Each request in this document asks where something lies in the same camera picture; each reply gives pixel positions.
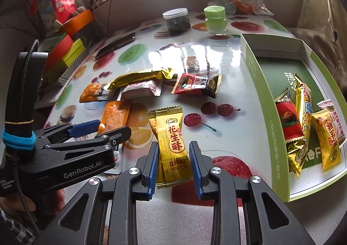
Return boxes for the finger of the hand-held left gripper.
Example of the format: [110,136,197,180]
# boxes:
[35,119,103,144]
[44,126,133,160]

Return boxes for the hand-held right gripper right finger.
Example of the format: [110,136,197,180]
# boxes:
[189,140,316,245]

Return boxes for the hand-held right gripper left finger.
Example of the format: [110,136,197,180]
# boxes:
[35,141,160,245]

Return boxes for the orange white snack pouch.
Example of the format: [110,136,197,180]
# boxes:
[98,101,131,175]

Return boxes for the small yellow candy packet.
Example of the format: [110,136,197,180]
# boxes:
[311,109,342,173]
[148,106,192,189]

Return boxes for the white red wafer packet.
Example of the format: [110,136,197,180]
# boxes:
[317,99,347,149]
[118,80,163,100]

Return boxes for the red snack packet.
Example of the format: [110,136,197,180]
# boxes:
[275,88,305,144]
[170,73,223,99]

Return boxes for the green cardboard box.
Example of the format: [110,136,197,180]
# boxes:
[240,33,347,202]

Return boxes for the person's left forearm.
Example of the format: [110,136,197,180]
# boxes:
[0,208,38,245]

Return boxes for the person's left hand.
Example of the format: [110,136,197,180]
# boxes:
[0,189,66,218]

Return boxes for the orange packet black label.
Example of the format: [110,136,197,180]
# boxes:
[79,84,116,103]

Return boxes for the blue elastic band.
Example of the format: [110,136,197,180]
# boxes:
[1,129,37,151]

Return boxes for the striped box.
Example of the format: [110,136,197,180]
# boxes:
[56,56,90,85]

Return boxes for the lime green box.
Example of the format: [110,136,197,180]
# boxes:
[61,38,88,69]

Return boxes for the red box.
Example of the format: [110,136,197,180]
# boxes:
[43,34,74,72]

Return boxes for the dark smartphone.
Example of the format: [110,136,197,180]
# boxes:
[95,32,136,58]

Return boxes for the orange container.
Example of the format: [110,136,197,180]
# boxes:
[60,9,95,37]

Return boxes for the printed fruit tablecloth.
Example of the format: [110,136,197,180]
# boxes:
[35,12,299,245]

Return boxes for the clear jar dark contents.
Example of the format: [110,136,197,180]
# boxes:
[163,8,190,35]

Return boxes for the green lid glass jar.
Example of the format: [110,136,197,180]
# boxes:
[203,6,227,35]

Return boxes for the small orange object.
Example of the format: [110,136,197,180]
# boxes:
[232,0,259,14]

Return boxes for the cream floral curtain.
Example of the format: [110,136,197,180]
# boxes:
[287,0,347,80]

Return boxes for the braided black cable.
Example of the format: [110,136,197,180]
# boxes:
[12,39,41,236]

